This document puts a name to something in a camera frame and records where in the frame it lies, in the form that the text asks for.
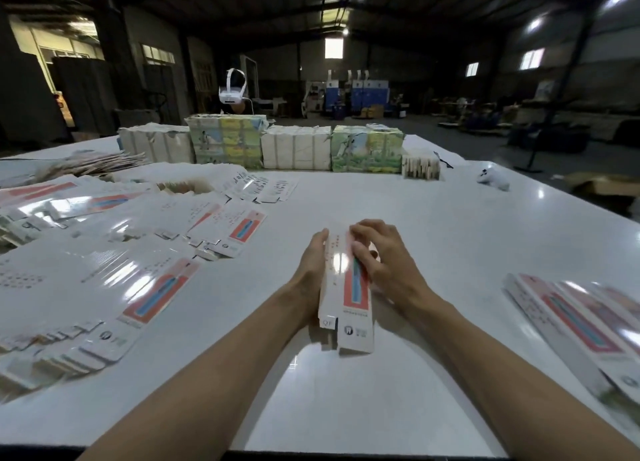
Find white headset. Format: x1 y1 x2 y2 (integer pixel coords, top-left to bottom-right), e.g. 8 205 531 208
219 68 248 104

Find small beige card stack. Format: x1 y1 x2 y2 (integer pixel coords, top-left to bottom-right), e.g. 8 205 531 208
402 154 441 180

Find black floor stand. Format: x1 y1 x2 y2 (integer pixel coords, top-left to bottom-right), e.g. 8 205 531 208
518 36 591 173

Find pile of grey flat sheets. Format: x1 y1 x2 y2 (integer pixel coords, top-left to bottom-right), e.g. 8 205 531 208
0 149 146 182

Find dark grey cabinet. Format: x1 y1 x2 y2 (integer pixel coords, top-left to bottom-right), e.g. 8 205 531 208
50 56 116 135

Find row of white cartons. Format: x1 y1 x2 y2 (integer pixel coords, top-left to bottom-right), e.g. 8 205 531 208
261 126 333 171
118 124 194 166

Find green yellow carton bundle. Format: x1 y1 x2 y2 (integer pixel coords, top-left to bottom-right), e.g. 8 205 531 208
187 114 269 169

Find blue bins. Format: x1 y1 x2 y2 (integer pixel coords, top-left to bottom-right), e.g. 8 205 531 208
508 123 591 154

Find small white object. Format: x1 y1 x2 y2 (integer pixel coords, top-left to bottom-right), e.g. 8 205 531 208
477 167 510 192

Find grey crate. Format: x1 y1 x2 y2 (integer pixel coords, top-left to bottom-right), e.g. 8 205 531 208
113 108 161 129

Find person's left forearm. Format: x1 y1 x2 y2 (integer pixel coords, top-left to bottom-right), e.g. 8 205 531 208
80 296 316 461

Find person's right forearm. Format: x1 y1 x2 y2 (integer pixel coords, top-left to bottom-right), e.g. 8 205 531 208
415 294 640 461

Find person's right hand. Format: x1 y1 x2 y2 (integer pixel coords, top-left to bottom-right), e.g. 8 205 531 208
349 219 446 322

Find double wall window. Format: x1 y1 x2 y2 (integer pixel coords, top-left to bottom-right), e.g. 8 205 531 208
519 48 546 71

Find red white carton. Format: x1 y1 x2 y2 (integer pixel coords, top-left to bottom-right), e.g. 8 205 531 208
318 228 381 354

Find open cardboard box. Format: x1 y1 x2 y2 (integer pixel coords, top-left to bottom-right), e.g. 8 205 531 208
565 173 640 215

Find person's left hand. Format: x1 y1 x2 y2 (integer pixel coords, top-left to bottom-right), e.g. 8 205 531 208
283 228 331 329

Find green printed carton bundle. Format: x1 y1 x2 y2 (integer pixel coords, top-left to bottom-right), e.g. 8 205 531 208
331 124 405 174

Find blue machine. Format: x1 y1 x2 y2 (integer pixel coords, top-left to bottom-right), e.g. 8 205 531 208
324 71 390 117

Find pile of carton blanks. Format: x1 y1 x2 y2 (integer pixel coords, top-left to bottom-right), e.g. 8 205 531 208
0 164 296 397

